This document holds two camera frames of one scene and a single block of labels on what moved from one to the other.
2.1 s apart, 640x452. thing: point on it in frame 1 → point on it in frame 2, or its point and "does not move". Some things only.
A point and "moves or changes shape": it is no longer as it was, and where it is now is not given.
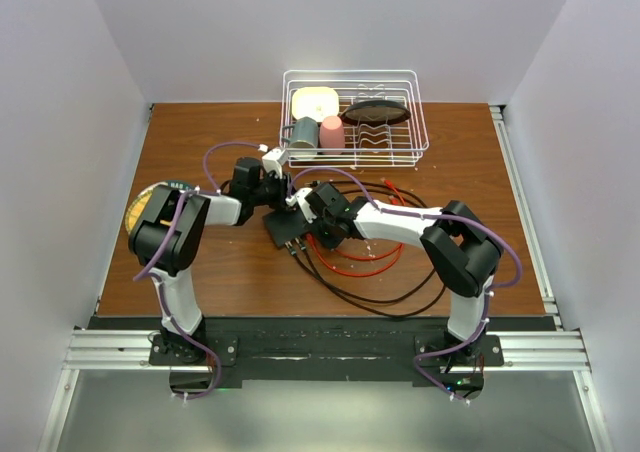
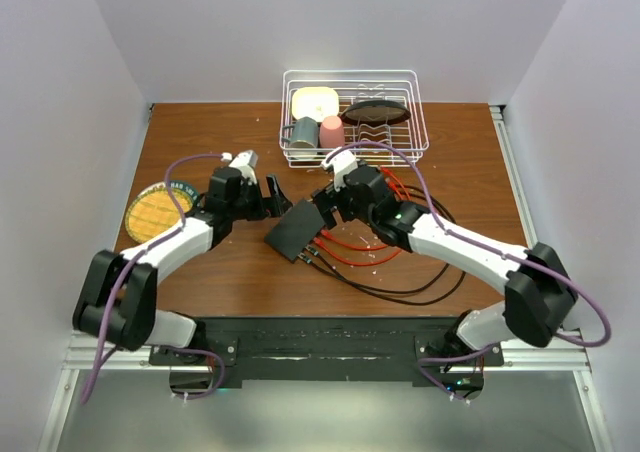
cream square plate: (315, 102) does not move
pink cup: (332, 134) does not move
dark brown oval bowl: (375, 113) does not move
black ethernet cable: (351, 303) → (385, 299)
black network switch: (286, 224) moves or changes shape
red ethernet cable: (393, 201) → (394, 184)
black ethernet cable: (359, 297) → (379, 287)
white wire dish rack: (353, 118) does not move
